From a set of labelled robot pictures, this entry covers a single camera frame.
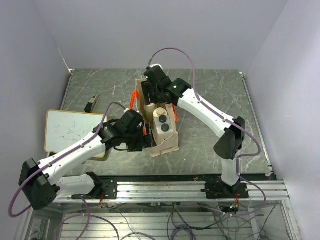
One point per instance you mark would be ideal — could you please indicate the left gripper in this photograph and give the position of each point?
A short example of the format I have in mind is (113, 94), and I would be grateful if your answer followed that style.
(145, 141)

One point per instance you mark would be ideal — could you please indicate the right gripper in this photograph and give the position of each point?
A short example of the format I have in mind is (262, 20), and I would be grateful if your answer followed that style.
(149, 98)

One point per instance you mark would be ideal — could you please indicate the beige canvas tote bag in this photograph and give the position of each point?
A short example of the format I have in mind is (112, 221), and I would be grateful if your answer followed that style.
(158, 148)

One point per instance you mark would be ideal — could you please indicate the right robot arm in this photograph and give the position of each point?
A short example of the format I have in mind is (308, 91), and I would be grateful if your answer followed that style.
(159, 89)

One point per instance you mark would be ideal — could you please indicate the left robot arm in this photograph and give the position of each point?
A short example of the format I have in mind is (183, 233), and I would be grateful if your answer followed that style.
(44, 181)

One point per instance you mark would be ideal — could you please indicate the beige bottle wooden cap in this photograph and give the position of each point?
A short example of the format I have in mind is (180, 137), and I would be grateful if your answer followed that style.
(148, 111)
(159, 112)

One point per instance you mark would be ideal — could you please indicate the white bottle grey cap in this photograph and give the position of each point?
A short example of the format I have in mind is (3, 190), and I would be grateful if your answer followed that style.
(162, 119)
(164, 131)

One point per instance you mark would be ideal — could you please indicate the whiteboard eraser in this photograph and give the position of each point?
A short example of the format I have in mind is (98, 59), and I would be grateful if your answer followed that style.
(91, 105)

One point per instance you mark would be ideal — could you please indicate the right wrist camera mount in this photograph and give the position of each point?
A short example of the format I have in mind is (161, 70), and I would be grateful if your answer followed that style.
(154, 65)

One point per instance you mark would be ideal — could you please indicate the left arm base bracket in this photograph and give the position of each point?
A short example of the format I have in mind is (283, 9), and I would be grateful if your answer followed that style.
(101, 190)

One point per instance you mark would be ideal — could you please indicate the aluminium mounting rail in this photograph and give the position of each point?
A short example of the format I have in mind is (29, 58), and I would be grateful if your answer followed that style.
(134, 192)

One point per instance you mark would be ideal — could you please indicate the small whiteboard yellow frame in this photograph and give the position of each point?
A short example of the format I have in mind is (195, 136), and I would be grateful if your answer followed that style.
(65, 128)

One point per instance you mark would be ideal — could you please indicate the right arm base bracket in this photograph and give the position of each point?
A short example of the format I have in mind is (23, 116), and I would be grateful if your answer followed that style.
(220, 190)

